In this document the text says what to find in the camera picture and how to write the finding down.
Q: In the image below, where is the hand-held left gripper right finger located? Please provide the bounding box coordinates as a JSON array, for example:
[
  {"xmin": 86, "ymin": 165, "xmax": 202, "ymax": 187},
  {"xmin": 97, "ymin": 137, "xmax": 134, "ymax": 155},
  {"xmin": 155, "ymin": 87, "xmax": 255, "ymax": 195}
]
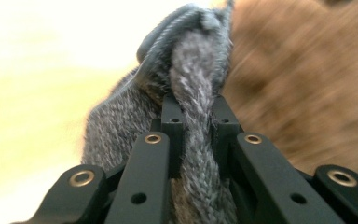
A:
[{"xmin": 210, "ymin": 93, "xmax": 244, "ymax": 175}]

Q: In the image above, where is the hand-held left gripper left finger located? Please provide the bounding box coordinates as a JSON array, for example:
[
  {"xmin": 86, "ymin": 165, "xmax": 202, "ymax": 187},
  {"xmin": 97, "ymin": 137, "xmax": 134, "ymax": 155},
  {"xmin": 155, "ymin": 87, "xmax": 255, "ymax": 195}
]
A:
[{"xmin": 149, "ymin": 92, "xmax": 186, "ymax": 180}]

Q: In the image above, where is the grey knit doll sweater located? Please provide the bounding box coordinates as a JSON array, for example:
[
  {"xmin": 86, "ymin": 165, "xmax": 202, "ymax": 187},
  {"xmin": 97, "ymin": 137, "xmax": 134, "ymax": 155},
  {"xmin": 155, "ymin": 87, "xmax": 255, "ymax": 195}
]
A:
[{"xmin": 79, "ymin": 2, "xmax": 241, "ymax": 224}]

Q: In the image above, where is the brown teddy bear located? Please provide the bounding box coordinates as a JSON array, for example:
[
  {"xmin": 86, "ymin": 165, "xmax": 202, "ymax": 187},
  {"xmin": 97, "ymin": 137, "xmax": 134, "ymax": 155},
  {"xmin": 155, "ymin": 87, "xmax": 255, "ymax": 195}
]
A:
[{"xmin": 213, "ymin": 0, "xmax": 358, "ymax": 186}]

